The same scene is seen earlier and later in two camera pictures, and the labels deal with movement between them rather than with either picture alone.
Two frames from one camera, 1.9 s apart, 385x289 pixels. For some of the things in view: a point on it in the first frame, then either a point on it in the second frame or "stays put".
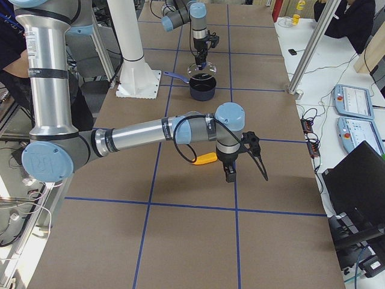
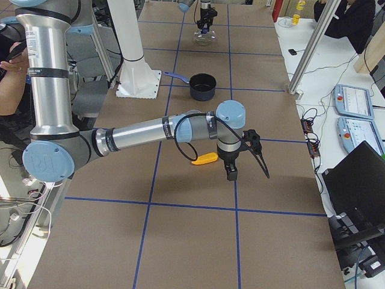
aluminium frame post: x=309 y=56 stays put
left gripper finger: x=199 y=63 -> x=200 y=24
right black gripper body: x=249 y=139 stays put
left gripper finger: x=204 y=63 -> x=209 y=21
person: x=14 y=67 -> x=15 y=119
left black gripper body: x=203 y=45 -> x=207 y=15
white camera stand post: x=138 y=80 stays put
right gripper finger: x=257 y=159 stays put
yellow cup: x=295 y=19 stays put
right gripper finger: x=230 y=173 stays put
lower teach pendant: x=352 y=131 stays put
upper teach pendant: x=352 y=102 stays put
